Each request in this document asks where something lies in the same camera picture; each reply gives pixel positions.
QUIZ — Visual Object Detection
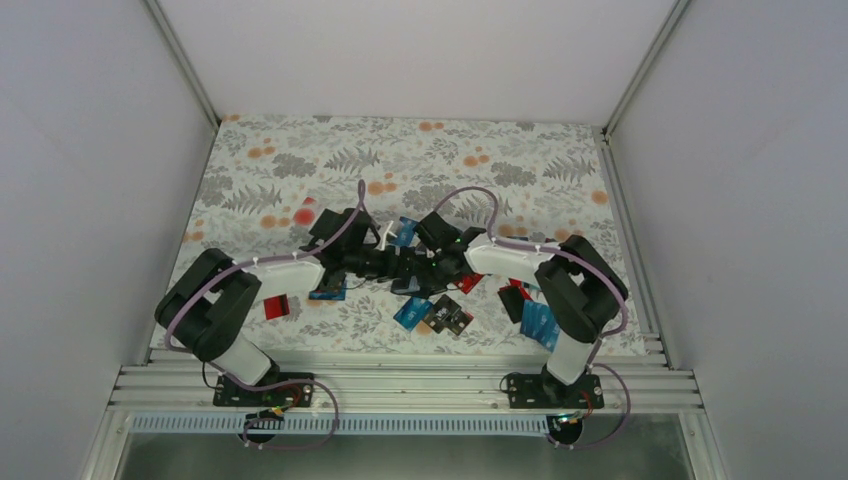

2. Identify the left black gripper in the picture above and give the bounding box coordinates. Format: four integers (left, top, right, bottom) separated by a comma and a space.
344, 245, 427, 283

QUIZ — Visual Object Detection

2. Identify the black card holder wallet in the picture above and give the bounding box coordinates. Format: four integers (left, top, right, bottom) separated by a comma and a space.
390, 260, 437, 298

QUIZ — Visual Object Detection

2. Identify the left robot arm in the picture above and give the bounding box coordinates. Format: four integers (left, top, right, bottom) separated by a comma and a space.
154, 208, 414, 405

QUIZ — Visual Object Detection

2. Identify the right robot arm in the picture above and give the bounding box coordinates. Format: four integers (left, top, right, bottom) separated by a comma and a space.
398, 212, 628, 407

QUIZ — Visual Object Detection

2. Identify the blue card near centre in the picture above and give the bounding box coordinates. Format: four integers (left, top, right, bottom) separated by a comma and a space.
390, 217, 418, 247

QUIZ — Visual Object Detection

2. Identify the blue card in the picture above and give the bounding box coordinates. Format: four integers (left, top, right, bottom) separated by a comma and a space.
393, 297, 433, 332
390, 217, 418, 247

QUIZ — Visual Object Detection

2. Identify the black VIP card stack left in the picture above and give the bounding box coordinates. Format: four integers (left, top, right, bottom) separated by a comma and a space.
308, 279, 347, 301

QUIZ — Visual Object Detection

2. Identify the black card pair front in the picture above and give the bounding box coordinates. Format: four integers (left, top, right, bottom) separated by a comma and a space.
422, 295, 474, 336

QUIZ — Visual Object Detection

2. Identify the blue card lower centre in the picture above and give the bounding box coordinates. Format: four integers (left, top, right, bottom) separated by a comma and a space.
393, 297, 433, 332

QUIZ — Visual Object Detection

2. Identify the translucent red dot card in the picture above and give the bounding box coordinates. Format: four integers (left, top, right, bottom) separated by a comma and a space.
292, 196, 323, 228

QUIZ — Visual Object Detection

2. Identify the black card right side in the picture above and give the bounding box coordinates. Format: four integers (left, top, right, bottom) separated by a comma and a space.
498, 285, 526, 324

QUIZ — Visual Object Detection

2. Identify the red card left side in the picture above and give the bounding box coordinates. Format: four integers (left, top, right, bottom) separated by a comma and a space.
263, 294, 290, 320

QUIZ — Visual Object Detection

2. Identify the blue card fan right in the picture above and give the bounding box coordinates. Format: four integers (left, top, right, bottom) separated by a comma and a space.
520, 300, 560, 351

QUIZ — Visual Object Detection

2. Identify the floral patterned table mat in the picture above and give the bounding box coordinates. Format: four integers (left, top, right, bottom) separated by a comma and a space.
173, 114, 627, 355

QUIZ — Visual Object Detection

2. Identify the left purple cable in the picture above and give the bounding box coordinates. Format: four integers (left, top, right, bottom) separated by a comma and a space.
163, 179, 368, 452

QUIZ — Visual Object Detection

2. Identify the purple cable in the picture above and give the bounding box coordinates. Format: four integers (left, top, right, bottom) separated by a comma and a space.
433, 186, 633, 452
163, 179, 368, 452

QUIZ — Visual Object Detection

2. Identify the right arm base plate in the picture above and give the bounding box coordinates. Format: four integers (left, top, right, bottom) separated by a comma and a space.
500, 372, 605, 410

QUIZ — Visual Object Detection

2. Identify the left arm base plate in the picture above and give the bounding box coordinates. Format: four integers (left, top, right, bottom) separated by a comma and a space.
212, 376, 314, 408

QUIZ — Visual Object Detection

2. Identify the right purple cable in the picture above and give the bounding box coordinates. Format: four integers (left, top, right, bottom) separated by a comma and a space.
433, 186, 633, 452

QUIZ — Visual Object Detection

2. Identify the aluminium rail frame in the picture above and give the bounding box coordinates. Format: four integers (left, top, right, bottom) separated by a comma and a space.
83, 341, 725, 479

